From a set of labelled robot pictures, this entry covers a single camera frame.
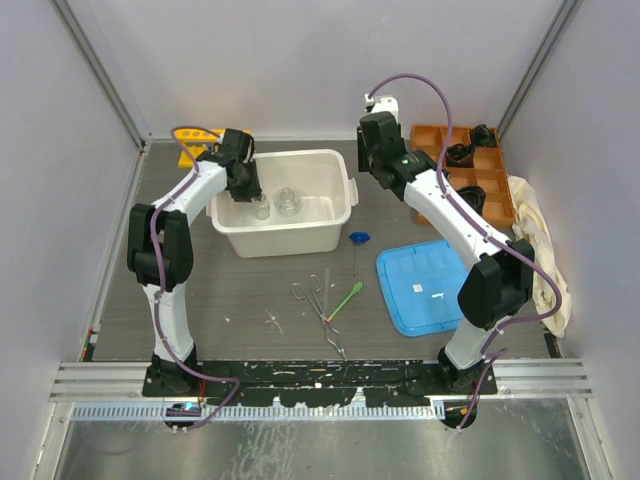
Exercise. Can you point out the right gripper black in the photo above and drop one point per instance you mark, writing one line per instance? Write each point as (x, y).
(363, 163)

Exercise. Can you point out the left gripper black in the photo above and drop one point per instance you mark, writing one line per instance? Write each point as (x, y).
(253, 190)

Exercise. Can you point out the yellow test tube rack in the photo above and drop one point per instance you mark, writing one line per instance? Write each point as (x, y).
(197, 142)

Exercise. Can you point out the white plastic bin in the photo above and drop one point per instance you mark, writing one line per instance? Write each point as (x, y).
(307, 196)

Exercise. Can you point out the small glass beaker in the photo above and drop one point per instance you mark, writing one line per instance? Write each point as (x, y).
(261, 207)

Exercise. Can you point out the glass funnel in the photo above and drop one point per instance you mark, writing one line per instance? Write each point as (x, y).
(287, 202)

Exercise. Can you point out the blue handled brush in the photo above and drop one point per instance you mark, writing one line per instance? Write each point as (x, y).
(358, 238)

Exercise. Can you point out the metal crucible tongs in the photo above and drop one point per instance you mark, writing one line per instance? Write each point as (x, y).
(311, 293)

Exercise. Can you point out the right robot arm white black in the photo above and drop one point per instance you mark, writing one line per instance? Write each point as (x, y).
(500, 274)

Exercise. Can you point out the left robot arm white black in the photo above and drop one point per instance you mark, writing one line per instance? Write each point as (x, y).
(160, 250)

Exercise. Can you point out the orange compartment tray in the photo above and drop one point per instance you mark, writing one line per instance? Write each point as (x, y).
(487, 171)

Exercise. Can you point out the blue plastic tray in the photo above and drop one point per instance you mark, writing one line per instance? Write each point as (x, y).
(420, 284)

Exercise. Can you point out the green plastic spatula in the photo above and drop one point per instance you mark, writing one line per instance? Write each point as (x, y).
(354, 291)

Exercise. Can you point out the cream cloth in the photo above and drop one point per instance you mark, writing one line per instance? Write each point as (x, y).
(530, 224)

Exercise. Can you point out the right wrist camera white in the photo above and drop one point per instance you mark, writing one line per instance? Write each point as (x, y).
(378, 104)

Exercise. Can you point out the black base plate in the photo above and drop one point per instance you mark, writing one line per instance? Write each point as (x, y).
(325, 383)

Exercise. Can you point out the white slotted cable duct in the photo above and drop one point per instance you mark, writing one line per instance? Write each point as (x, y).
(186, 411)

